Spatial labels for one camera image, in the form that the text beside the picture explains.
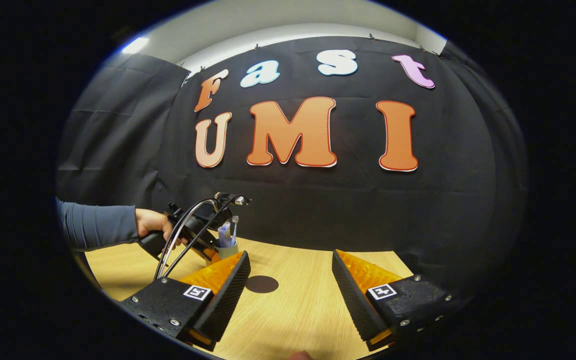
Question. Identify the ceiling light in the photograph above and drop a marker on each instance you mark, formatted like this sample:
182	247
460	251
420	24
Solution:
135	45

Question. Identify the white toothpaste tube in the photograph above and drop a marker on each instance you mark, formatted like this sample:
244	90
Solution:
224	235

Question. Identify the wooden desktop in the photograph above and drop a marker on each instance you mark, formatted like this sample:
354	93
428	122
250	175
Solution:
298	310

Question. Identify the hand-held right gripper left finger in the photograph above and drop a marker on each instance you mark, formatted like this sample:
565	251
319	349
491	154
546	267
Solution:
223	305

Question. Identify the black backdrop cloth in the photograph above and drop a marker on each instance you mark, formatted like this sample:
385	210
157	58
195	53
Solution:
318	210

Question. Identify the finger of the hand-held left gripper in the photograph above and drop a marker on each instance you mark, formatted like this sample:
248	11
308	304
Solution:
211	256

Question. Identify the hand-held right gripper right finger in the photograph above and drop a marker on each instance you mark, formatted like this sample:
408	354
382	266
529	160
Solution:
355	305

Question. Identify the white toothbrush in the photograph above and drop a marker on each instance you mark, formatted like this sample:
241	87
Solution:
235	222

